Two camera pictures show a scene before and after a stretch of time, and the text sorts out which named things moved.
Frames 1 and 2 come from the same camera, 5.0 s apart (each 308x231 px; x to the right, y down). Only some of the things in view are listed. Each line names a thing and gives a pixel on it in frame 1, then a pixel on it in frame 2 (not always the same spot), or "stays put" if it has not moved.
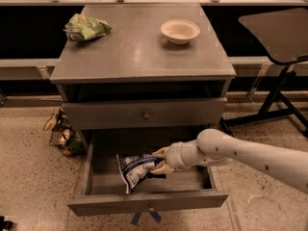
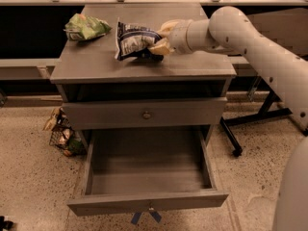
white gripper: x=175 y=155 -> x=178 y=37
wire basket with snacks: x=63 y=136 stays put
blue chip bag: x=135 y=167 -> x=133 y=41
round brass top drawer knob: x=146 y=115 stays put
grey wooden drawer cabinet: x=142 y=77 stays put
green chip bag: x=81 y=27 stays put
